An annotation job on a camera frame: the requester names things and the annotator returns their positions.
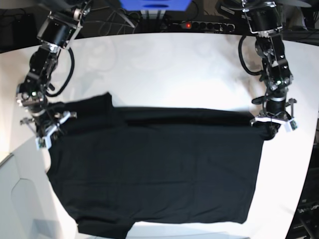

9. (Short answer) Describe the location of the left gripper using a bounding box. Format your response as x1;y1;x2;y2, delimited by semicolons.
250;97;297;140

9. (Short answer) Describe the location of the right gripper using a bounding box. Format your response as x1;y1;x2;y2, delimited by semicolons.
19;110;77;139

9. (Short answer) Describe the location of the black T-shirt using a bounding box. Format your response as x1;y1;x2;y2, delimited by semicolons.
47;93;265;239

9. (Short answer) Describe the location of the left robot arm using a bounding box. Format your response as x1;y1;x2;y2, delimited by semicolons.
238;0;298;140

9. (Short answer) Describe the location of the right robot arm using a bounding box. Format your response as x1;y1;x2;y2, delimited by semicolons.
16;0;92;140

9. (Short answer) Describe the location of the black power strip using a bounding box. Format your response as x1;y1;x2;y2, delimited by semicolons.
170;21;236;33

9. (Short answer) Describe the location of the blue box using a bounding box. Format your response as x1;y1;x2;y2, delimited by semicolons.
120;0;192;11

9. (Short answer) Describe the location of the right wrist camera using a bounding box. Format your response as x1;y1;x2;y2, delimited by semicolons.
35;136;52;150

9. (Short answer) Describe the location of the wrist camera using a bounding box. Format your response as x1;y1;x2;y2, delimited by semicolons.
284;118;298;132
35;136;52;150

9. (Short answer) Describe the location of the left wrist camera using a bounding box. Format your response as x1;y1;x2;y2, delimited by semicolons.
284;118;298;132

